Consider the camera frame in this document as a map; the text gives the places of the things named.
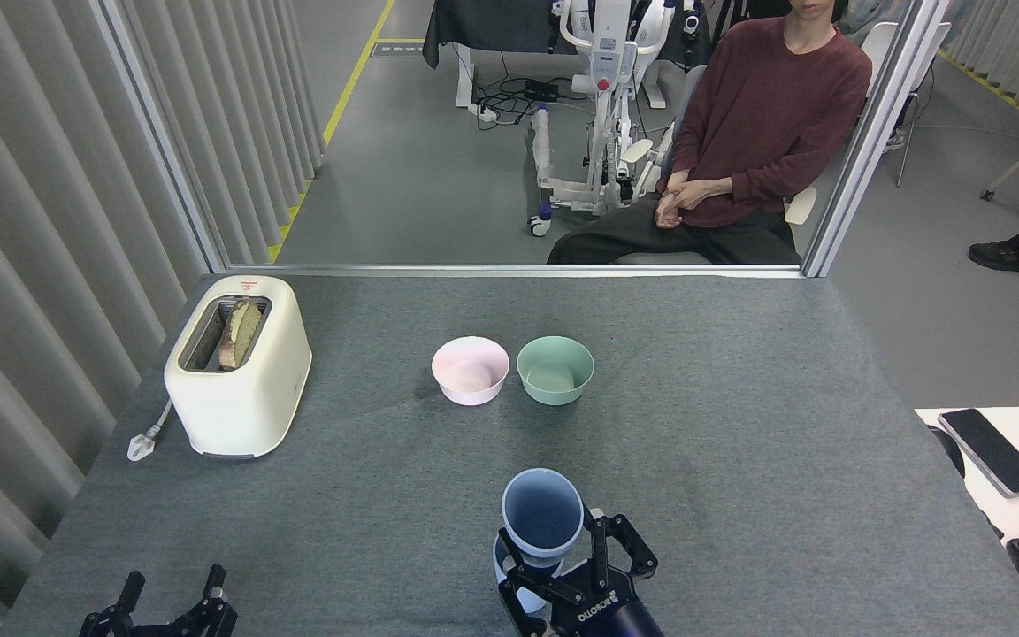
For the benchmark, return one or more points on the person's left hand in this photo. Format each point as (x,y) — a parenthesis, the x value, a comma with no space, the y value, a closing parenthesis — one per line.
(702,193)

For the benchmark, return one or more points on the white chair with metal legs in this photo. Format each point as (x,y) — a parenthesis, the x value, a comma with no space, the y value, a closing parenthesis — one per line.
(881,53)

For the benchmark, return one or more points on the cream white toaster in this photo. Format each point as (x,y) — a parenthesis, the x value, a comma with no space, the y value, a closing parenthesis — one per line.
(244,407)

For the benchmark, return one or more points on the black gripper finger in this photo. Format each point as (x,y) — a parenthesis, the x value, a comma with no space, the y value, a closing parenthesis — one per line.
(213,619)
(107,624)

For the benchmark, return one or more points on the seated person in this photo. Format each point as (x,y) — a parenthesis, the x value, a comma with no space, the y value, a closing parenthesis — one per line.
(766,115)

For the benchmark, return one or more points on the black smartphone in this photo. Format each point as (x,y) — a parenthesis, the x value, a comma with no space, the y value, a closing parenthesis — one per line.
(993,451)

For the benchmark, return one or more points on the pink bowl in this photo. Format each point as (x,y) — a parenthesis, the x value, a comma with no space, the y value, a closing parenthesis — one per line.
(470,380)

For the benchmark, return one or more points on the black cloth covered table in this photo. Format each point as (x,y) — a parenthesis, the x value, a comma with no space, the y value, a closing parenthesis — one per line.
(492,26)

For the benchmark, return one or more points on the green bowl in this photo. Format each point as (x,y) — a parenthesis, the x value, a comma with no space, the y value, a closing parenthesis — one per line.
(555,382)

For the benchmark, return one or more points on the toasted bread slice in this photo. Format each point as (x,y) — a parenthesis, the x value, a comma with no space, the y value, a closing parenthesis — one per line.
(242,334)

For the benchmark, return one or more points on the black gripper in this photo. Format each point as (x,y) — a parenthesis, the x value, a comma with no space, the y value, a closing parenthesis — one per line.
(607,619)

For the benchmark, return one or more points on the silver frame post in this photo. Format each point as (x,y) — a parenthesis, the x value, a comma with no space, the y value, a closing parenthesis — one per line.
(164,141)
(872,141)

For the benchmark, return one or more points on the silver frame rail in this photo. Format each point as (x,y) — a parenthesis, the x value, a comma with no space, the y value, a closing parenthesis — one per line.
(509,270)

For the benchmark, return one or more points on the white power strip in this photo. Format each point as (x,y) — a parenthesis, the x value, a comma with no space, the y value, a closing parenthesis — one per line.
(485,111)

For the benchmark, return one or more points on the white stand on wheels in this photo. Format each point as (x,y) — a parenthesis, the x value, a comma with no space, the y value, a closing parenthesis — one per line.
(609,88)

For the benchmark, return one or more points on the person's right hand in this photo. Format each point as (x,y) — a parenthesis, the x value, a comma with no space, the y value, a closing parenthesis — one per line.
(667,211)

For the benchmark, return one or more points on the blue plastic cup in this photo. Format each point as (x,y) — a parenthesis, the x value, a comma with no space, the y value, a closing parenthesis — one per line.
(532,602)
(543,513)

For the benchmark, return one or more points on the black power adapter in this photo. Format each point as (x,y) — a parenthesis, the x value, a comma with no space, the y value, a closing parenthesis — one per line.
(541,90)

